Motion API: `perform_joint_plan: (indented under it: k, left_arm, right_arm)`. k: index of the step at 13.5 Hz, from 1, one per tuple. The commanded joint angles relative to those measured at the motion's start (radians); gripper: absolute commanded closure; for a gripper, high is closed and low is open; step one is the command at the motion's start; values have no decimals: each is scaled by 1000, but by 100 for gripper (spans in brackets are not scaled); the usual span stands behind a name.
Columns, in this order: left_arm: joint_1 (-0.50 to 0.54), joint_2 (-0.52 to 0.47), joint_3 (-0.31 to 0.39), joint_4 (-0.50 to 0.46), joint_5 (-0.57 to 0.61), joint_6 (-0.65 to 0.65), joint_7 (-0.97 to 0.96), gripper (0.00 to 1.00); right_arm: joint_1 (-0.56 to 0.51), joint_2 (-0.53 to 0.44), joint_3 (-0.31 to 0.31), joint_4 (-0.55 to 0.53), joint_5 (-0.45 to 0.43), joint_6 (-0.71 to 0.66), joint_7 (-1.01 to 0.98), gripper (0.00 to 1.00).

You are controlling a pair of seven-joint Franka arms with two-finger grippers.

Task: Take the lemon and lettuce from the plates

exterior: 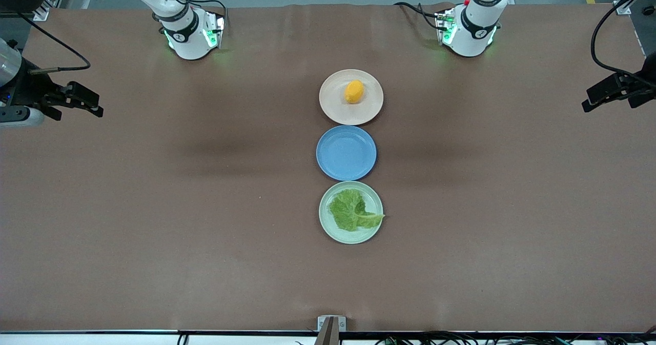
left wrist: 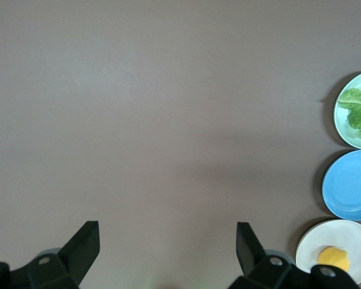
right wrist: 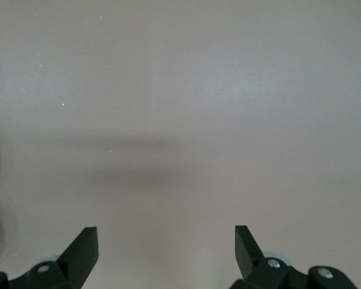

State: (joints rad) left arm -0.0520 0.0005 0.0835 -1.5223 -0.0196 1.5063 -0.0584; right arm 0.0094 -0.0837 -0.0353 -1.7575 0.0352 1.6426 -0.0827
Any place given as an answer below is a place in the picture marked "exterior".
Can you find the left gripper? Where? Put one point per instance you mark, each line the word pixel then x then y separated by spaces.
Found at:
pixel 637 89

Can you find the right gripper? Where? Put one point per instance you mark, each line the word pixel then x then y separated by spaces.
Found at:
pixel 29 89

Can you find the yellow lemon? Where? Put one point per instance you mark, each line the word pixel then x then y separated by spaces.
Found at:
pixel 354 92

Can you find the green lettuce leaf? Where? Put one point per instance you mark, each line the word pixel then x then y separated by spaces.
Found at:
pixel 348 211

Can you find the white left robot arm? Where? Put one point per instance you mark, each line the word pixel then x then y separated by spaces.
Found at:
pixel 471 42

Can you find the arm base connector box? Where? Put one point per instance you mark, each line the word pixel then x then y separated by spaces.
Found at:
pixel 444 24
pixel 218 27

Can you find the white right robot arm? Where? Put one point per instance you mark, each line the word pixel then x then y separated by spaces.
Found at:
pixel 189 42

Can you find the brown table cover sheet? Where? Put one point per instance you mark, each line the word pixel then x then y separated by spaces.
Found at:
pixel 154 206

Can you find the beige round plate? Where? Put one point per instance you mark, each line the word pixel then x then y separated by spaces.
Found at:
pixel 333 101

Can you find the blue round plate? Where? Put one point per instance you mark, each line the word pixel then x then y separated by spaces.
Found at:
pixel 346 153

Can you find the pale green round plate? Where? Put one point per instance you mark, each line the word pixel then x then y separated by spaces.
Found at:
pixel 328 227

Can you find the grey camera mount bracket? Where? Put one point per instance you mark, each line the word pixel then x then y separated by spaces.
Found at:
pixel 331 325

